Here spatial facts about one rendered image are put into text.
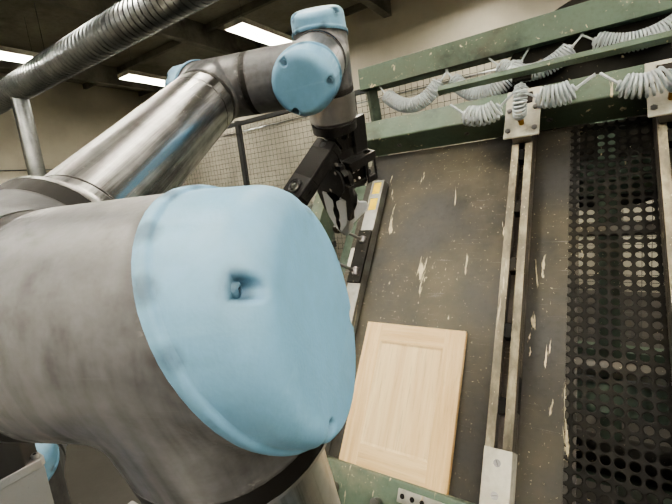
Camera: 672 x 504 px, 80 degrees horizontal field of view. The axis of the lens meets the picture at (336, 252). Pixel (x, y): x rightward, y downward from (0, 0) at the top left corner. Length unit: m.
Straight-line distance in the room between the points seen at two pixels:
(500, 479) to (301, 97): 0.89
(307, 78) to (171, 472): 0.40
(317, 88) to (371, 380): 0.94
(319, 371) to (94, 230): 0.10
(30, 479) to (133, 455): 0.45
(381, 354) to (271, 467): 1.07
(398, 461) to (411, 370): 0.24
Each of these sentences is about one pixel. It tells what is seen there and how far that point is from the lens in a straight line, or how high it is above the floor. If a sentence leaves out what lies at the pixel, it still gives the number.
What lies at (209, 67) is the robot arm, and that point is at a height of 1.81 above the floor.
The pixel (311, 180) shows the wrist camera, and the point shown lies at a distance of 0.63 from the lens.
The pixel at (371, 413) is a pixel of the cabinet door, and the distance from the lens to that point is 1.24.
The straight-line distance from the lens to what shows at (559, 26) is 1.88.
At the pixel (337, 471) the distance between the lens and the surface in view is 1.24.
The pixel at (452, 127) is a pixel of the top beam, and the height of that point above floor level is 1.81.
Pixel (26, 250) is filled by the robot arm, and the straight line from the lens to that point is 0.20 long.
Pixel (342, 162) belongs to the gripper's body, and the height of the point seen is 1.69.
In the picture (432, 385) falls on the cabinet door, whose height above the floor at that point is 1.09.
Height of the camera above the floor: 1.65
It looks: 9 degrees down
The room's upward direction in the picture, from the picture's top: 7 degrees counter-clockwise
